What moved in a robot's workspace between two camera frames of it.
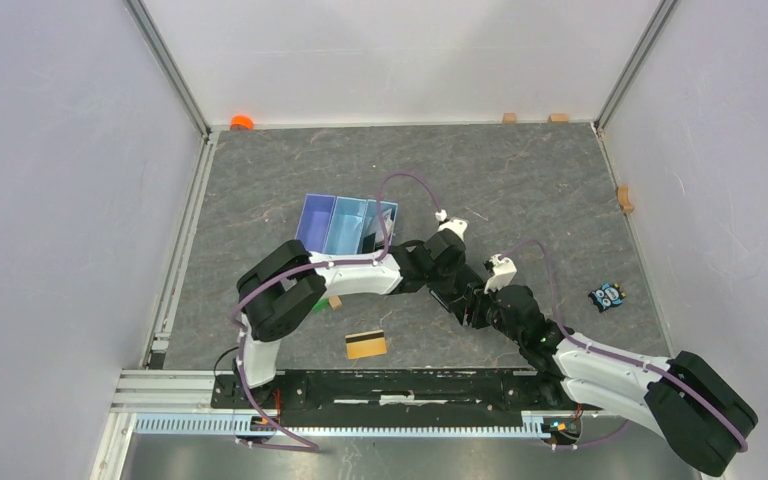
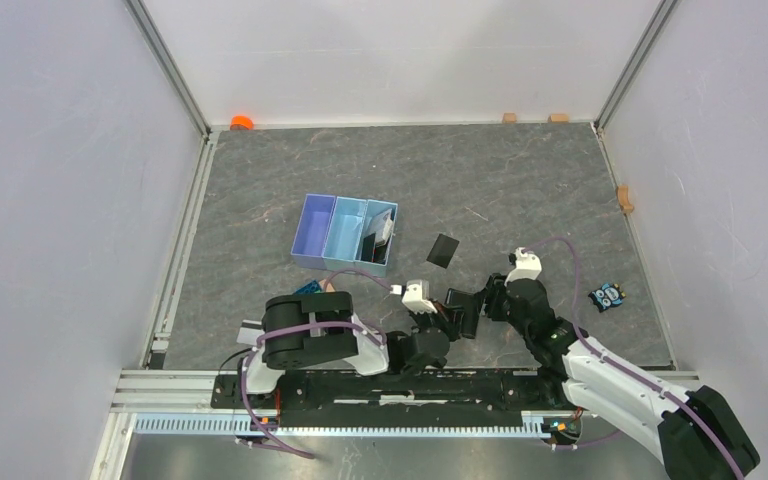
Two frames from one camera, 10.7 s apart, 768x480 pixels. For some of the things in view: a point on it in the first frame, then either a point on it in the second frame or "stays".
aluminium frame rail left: [154, 388] stays
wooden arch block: [622, 193] stays
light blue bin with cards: [372, 239] stays
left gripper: [455, 269] → [446, 321]
